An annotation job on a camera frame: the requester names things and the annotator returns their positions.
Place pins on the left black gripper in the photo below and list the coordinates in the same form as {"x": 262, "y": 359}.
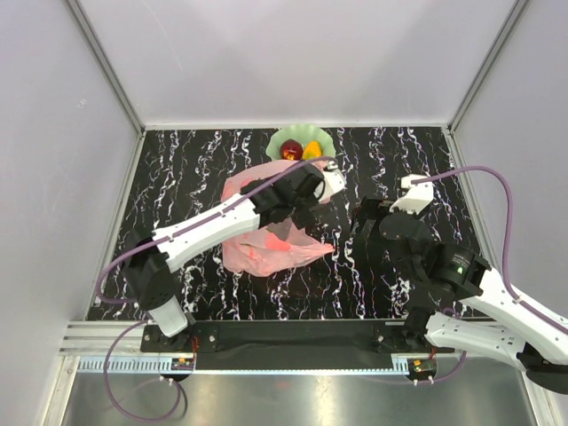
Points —
{"x": 309, "y": 214}

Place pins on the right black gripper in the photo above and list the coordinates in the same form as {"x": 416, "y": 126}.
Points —
{"x": 371, "y": 208}

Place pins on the pink plastic bag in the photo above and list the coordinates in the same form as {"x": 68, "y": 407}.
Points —
{"x": 273, "y": 248}

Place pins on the yellow green mango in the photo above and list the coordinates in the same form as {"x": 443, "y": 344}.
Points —
{"x": 312, "y": 150}

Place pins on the red apple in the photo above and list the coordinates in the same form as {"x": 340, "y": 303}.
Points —
{"x": 291, "y": 150}

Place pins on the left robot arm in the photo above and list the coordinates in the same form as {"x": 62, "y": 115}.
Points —
{"x": 259, "y": 225}

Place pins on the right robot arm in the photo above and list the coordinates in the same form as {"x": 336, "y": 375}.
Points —
{"x": 530, "y": 337}

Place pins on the green scalloped bowl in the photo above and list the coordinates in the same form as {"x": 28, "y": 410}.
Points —
{"x": 304, "y": 135}

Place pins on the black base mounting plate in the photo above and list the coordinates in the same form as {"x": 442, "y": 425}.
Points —
{"x": 208, "y": 336}

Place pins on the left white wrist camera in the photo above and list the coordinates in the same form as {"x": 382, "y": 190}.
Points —
{"x": 334, "y": 183}

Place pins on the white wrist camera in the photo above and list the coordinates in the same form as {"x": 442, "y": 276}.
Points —
{"x": 334, "y": 183}
{"x": 417, "y": 195}

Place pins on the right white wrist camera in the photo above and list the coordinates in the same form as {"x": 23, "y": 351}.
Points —
{"x": 417, "y": 195}

